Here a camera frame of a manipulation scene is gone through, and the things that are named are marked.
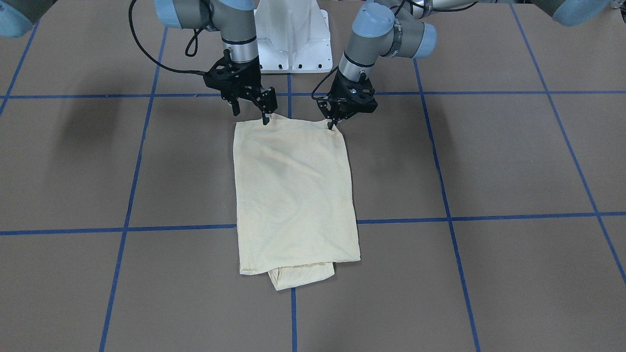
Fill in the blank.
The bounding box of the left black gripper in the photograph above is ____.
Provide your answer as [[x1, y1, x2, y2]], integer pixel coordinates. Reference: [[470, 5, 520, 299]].
[[315, 68, 378, 130]]

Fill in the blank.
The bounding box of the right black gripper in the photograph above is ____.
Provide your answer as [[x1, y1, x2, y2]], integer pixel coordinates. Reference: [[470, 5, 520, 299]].
[[203, 49, 278, 125]]

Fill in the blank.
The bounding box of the beige printed t-shirt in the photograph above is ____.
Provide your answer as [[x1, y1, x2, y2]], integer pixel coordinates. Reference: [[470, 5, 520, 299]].
[[233, 114, 361, 290]]

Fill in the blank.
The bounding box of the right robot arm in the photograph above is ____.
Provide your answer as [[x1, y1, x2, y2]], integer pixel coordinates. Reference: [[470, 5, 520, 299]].
[[127, 0, 278, 125]]

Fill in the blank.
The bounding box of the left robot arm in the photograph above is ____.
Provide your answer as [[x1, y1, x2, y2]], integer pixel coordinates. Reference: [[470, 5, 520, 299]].
[[311, 0, 479, 130]]

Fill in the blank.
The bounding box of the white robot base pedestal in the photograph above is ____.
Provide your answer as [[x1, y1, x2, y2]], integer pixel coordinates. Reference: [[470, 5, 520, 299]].
[[254, 0, 333, 74]]

